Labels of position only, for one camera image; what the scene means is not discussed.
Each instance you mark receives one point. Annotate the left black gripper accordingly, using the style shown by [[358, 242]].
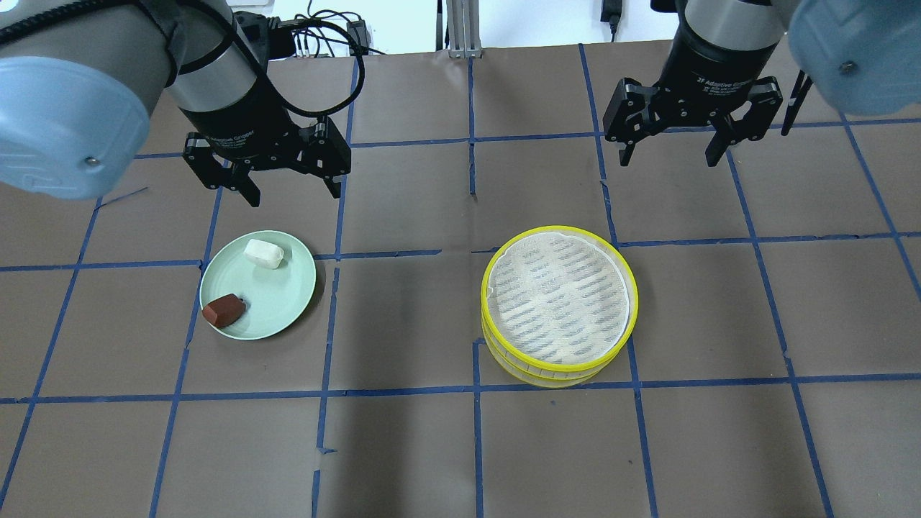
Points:
[[248, 124]]

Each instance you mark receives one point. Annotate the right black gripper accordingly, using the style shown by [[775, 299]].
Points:
[[701, 68]]

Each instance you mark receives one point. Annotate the white steamed bun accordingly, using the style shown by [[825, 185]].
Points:
[[264, 254]]

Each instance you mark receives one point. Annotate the brown steamed bun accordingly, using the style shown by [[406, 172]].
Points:
[[223, 311]]

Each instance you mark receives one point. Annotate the yellow top steamer layer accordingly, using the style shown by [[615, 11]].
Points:
[[559, 297]]

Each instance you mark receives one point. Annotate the yellow steamer layer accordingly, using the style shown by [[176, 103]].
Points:
[[559, 297], [537, 376]]

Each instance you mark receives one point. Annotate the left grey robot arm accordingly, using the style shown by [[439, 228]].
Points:
[[80, 80]]

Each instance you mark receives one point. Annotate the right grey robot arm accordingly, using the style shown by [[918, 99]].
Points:
[[861, 56]]

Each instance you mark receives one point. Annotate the yellow bottom steamer layer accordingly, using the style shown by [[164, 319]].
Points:
[[537, 376]]

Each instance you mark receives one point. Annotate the black power adapter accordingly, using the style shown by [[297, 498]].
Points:
[[611, 15]]

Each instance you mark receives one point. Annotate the mint green plate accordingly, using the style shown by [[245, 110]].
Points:
[[273, 298]]

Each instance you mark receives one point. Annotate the aluminium frame post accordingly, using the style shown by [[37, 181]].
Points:
[[463, 29]]

